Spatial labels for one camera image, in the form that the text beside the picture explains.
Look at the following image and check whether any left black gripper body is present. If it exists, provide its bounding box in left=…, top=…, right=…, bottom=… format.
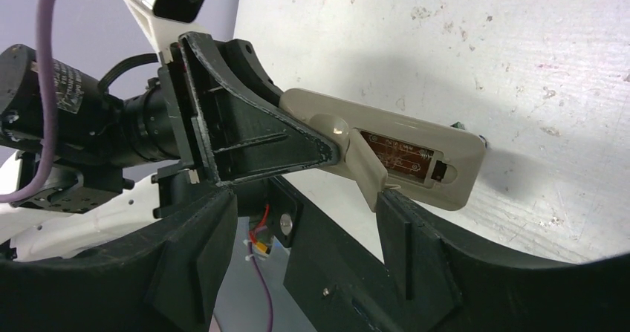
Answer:
left=152, top=49, right=218, bottom=218

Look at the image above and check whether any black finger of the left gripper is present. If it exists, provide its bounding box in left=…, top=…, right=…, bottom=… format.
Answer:
left=216, top=39, right=283, bottom=106
left=178, top=32, right=340, bottom=183

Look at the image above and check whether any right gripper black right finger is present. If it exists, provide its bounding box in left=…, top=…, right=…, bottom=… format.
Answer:
left=376, top=189, right=629, bottom=331

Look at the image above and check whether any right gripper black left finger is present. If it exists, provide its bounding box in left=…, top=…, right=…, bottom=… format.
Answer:
left=1, top=189, right=237, bottom=331

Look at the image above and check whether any beige remote control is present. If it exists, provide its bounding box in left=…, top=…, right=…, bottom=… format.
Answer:
left=279, top=88, right=486, bottom=211

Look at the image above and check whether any beige battery cover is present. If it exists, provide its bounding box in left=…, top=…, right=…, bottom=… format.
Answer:
left=345, top=128, right=388, bottom=212

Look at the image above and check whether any blue AAA battery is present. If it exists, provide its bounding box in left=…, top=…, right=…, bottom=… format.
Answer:
left=479, top=135, right=489, bottom=149

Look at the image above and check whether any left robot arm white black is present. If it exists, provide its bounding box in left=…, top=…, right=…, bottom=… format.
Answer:
left=1, top=32, right=340, bottom=262

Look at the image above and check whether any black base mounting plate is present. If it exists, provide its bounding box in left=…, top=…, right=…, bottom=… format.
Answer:
left=234, top=177, right=404, bottom=331

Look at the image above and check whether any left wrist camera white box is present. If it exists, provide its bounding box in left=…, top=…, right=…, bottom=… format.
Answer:
left=123, top=0, right=206, bottom=64

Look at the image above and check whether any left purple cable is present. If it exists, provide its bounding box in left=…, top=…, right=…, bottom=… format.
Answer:
left=0, top=0, right=68, bottom=204

